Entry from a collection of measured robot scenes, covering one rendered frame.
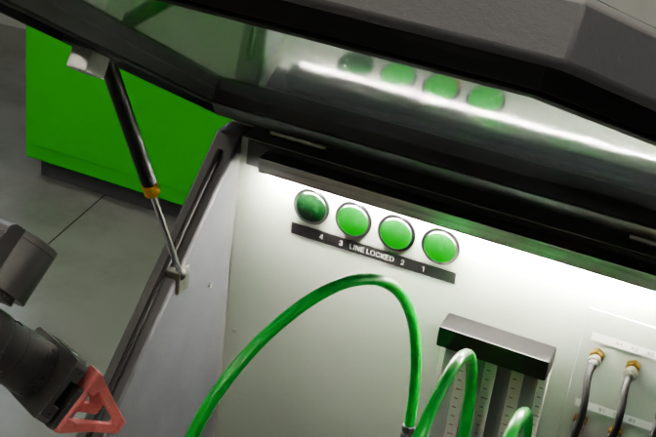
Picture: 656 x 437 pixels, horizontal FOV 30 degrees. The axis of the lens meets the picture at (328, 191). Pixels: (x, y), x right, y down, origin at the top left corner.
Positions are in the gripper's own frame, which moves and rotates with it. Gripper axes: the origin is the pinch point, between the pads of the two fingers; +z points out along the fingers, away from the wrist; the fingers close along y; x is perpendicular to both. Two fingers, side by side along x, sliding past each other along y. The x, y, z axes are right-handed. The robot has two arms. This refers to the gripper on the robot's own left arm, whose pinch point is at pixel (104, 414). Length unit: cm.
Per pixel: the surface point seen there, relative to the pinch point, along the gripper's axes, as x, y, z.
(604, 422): -33, -7, 57
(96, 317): -1, 227, 128
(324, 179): -36.9, 20.0, 19.0
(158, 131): -63, 269, 128
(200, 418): -5.0, -2.1, 8.5
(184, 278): -16.6, 26.9, 15.4
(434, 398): -20.7, -14.6, 21.8
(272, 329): -16.7, -2.0, 9.2
